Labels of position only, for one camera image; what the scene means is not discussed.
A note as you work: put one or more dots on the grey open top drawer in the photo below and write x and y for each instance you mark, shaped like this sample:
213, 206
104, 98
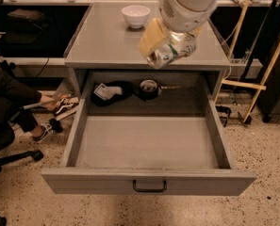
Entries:
177, 137

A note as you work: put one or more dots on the black drawer handle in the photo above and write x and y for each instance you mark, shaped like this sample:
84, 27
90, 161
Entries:
149, 187

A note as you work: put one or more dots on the crushed 7up soda can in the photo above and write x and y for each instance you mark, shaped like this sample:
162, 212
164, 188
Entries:
179, 45

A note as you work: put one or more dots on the black tape roll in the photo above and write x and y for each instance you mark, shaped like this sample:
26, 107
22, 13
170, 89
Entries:
149, 89

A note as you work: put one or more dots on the dark box on shelf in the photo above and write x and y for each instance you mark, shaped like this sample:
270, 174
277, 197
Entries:
20, 15

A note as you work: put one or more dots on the seated person in black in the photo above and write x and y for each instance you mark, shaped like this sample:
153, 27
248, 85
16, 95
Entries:
14, 95

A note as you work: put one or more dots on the grey cabinet with top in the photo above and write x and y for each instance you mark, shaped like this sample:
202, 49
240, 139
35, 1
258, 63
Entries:
104, 41

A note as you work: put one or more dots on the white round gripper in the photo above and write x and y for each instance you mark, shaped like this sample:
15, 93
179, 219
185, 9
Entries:
184, 19

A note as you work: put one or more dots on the wooden frame stand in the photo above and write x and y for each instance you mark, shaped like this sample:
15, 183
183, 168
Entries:
247, 62

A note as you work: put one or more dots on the white ceramic bowl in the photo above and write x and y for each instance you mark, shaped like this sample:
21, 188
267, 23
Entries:
135, 16

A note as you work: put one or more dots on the black cloth with white tag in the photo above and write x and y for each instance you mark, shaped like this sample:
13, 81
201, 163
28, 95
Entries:
106, 94

